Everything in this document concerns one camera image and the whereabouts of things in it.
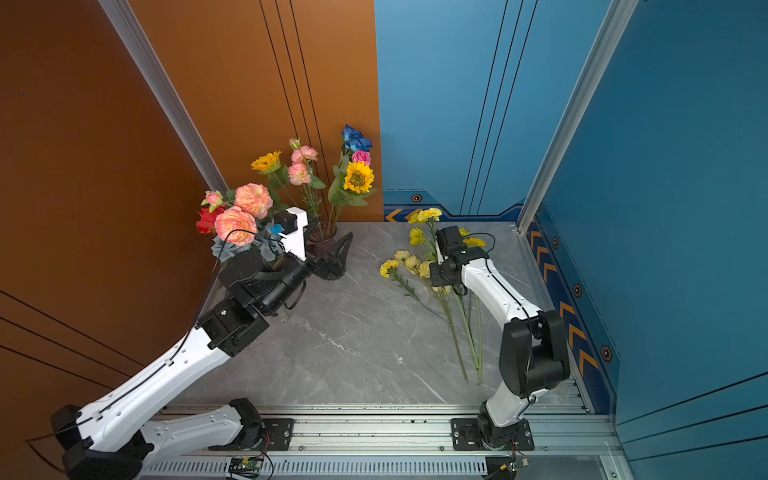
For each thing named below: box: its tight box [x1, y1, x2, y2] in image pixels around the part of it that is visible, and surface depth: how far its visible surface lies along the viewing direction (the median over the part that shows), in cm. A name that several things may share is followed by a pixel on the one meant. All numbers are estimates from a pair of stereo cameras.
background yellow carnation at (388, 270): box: [380, 259, 448, 322], surface depth 104 cm
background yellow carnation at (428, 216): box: [418, 208, 443, 262], surface depth 91 cm
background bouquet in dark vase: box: [251, 124, 377, 251], surface depth 83 cm
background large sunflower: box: [344, 161, 375, 194], surface depth 76 cm
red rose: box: [196, 206, 226, 234], surface depth 72 cm
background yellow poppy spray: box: [405, 209, 426, 246], surface depth 111 cm
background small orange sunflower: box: [250, 150, 282, 175], surface depth 80 cm
